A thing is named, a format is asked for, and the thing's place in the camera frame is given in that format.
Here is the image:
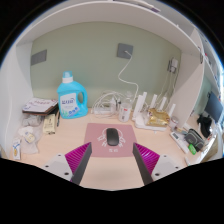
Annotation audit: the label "white wall socket cable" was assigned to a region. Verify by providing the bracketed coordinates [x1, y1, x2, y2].
[117, 50, 140, 98]

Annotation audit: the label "black zip pouch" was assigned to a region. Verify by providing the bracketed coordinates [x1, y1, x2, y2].
[184, 128, 205, 152]

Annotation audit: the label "black pen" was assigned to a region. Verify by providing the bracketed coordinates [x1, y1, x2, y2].
[55, 111, 61, 128]

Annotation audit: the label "small white yellow packet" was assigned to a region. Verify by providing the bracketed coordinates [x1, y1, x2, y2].
[12, 138, 22, 160]

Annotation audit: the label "small yellow box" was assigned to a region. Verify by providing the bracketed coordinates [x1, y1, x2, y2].
[42, 113, 57, 135]

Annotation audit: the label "white router with antennas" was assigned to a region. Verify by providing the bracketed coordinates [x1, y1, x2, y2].
[132, 91, 177, 132]

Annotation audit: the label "small green object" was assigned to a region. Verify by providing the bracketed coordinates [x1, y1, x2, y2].
[187, 143, 198, 155]

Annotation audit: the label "grey blank wall plate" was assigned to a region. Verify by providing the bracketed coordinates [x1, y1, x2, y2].
[30, 49, 48, 66]

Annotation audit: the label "clear plastic bottle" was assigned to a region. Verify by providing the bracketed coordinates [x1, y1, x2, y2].
[118, 92, 133, 123]

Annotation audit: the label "dark computer monitor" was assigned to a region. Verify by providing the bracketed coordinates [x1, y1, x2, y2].
[203, 91, 224, 124]

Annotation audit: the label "crumpled clear plastic bags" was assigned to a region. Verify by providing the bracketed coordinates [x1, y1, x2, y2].
[16, 114, 44, 155]

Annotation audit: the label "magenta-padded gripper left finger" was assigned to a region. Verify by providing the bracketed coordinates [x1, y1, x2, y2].
[42, 142, 93, 186]

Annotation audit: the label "white remote control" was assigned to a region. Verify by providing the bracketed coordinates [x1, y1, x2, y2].
[169, 131, 190, 154]

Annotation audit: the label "black bag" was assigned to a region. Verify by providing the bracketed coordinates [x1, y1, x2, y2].
[196, 114, 213, 138]

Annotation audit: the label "blue detergent bottle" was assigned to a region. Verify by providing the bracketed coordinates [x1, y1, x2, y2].
[56, 70, 89, 120]

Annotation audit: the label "white wall adapter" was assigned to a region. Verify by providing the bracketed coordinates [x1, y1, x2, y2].
[168, 58, 179, 74]

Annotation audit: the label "stack of books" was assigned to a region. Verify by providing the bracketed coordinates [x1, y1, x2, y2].
[22, 97, 59, 117]

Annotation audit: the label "pink printed mouse pad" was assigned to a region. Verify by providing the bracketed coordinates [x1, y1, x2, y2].
[83, 122, 138, 158]

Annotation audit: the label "white coiled cable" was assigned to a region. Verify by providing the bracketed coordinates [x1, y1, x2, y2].
[91, 91, 121, 109]

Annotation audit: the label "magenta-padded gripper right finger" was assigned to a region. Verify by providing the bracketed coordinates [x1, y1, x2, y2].
[132, 142, 183, 186]

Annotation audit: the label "black computer mouse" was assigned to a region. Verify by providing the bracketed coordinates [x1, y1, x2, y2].
[105, 127, 120, 147]

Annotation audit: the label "gold snack bag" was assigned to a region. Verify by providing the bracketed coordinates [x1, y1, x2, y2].
[146, 107, 171, 128]

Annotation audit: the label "small jar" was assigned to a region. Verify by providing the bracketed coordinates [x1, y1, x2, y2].
[169, 115, 180, 130]

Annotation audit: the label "grey wall socket plate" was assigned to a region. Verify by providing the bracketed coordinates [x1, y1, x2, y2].
[116, 43, 134, 60]

